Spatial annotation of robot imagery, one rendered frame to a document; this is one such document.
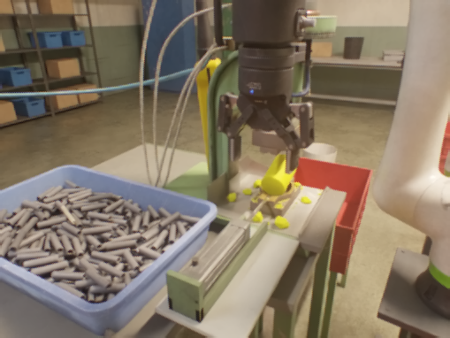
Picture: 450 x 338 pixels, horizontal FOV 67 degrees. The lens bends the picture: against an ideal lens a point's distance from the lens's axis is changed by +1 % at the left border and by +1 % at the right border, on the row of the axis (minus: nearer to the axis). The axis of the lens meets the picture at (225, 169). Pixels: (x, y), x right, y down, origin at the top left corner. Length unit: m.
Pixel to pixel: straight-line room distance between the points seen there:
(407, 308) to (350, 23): 5.69
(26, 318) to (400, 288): 0.79
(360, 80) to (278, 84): 5.90
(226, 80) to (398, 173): 0.47
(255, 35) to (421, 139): 0.48
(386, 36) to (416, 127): 5.47
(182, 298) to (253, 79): 0.39
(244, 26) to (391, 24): 5.82
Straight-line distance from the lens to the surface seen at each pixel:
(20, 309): 0.84
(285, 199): 0.93
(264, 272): 0.74
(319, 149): 3.38
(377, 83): 6.32
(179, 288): 0.62
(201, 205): 0.88
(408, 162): 0.82
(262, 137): 0.83
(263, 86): 0.45
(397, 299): 0.87
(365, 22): 6.27
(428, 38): 0.77
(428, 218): 0.81
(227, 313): 0.66
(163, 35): 7.29
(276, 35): 0.43
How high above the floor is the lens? 1.48
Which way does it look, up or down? 24 degrees down
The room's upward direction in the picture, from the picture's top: straight up
